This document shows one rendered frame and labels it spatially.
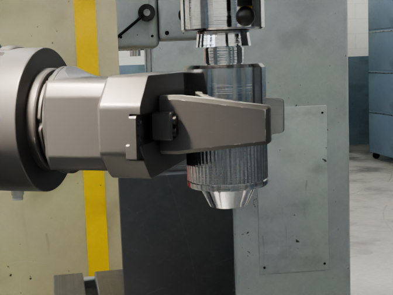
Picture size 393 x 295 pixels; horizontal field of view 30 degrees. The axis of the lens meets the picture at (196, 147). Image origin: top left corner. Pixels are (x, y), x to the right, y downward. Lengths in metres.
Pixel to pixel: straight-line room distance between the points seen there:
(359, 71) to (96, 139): 9.87
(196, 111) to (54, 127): 0.08
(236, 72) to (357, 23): 9.85
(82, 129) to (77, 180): 1.76
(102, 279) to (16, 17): 1.20
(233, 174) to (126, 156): 0.06
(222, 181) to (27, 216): 1.79
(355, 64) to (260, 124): 9.83
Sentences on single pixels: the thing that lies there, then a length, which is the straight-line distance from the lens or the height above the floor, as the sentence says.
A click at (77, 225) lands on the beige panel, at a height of 0.79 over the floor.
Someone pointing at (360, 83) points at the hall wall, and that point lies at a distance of 10.25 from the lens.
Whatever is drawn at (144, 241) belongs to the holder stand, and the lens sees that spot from 0.78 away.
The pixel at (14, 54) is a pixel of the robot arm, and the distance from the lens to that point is 0.45.
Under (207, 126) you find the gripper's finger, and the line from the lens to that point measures 0.39.
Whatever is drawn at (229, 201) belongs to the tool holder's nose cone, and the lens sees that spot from 0.42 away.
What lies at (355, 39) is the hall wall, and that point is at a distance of 10.23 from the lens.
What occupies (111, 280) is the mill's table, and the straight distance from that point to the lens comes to 1.05.
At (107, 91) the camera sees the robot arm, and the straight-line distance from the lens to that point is 0.39.
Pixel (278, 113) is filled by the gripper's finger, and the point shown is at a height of 1.23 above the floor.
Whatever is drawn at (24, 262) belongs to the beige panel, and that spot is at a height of 0.69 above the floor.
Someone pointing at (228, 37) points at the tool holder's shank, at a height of 1.28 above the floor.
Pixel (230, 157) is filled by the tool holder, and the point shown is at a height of 1.21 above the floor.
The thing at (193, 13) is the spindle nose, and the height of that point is 1.29.
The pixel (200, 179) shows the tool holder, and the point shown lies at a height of 1.20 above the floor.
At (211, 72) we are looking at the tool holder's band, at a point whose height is 1.26.
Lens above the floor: 1.27
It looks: 7 degrees down
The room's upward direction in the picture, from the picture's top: 2 degrees counter-clockwise
